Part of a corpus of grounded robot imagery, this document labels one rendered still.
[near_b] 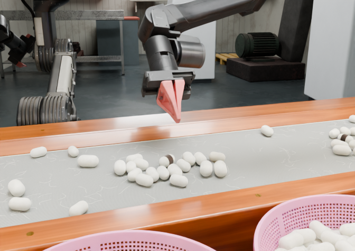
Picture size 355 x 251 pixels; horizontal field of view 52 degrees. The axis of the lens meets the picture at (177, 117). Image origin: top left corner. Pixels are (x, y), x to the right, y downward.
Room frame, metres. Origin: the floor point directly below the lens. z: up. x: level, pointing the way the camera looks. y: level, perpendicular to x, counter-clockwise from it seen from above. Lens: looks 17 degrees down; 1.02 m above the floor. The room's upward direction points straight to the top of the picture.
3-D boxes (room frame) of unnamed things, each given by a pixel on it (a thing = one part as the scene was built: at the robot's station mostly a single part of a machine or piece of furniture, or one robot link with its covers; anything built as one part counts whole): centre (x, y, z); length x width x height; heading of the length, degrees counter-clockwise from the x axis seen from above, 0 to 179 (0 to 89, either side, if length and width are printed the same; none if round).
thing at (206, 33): (5.32, -0.16, 0.66); 0.74 x 0.62 x 1.32; 96
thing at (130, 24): (7.59, 1.22, 0.43); 1.60 x 0.82 x 0.86; 8
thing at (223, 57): (7.03, -1.26, 0.06); 1.35 x 0.93 x 0.12; 8
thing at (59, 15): (5.96, 1.83, 0.50); 1.94 x 0.74 x 1.00; 98
